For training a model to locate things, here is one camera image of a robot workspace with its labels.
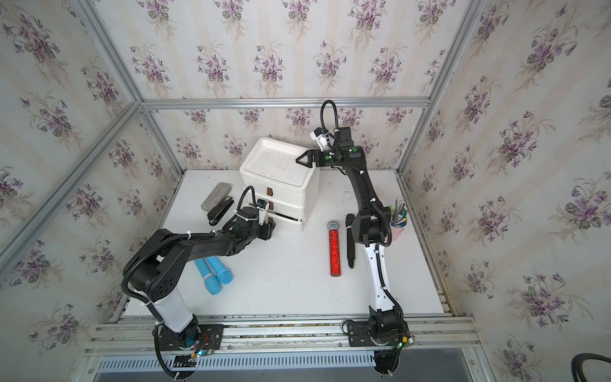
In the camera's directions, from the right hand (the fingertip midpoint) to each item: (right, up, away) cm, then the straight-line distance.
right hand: (308, 161), depth 94 cm
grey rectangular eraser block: (-42, -14, +14) cm, 46 cm away
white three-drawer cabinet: (-8, -11, -11) cm, 18 cm away
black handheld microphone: (+17, -27, +2) cm, 32 cm away
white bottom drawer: (-9, -25, 0) cm, 27 cm away
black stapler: (-41, -22, +7) cm, 47 cm away
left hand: (-16, -25, +2) cm, 30 cm away
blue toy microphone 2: (-34, -44, -13) cm, 57 cm away
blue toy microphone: (-30, -42, -11) cm, 53 cm away
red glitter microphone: (+10, -34, -5) cm, 36 cm away
